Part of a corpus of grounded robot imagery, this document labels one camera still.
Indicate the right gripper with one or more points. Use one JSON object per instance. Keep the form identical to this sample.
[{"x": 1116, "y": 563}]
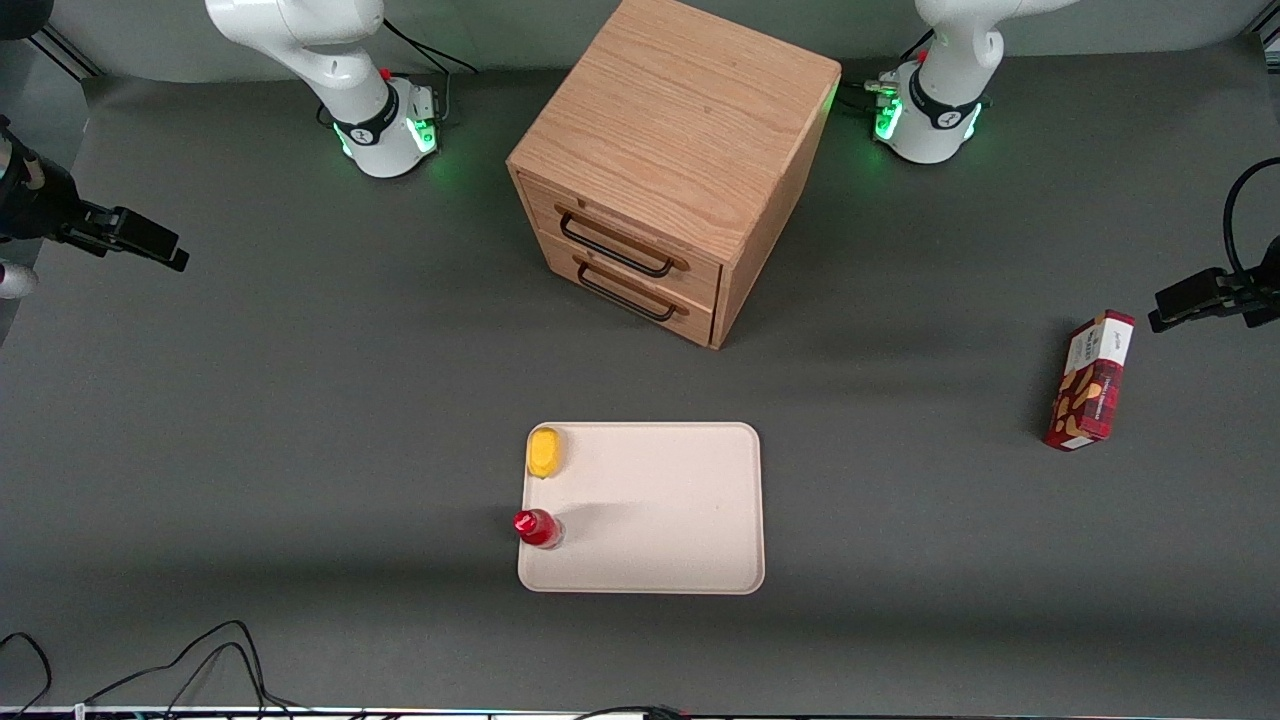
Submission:
[{"x": 35, "y": 207}]

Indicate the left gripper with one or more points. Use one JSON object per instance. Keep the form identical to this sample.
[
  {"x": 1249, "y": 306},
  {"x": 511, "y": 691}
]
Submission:
[{"x": 1262, "y": 297}]

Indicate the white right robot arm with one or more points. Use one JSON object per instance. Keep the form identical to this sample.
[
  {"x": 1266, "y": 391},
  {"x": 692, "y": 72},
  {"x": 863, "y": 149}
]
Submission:
[{"x": 330, "y": 60}]

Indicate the wooden drawer cabinet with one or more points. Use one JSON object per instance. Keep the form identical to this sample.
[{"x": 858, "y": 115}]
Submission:
[{"x": 680, "y": 110}]

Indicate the red snack box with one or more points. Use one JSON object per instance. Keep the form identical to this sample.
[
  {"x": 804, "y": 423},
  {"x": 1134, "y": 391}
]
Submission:
[{"x": 1090, "y": 385}]

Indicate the yellow lemon-shaped item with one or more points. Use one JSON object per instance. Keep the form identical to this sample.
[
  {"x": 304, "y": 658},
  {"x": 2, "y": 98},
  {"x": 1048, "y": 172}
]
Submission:
[{"x": 544, "y": 452}]

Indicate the small red bottle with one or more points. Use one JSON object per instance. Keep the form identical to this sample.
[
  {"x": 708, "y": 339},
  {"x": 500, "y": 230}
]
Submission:
[{"x": 535, "y": 527}]

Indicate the beige plastic tray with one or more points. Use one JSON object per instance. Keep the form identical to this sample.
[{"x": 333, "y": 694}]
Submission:
[{"x": 670, "y": 510}]

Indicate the grey aluminium frame rail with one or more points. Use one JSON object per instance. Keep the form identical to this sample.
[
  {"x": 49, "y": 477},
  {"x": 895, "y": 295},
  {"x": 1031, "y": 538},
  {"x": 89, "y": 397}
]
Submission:
[{"x": 62, "y": 52}]

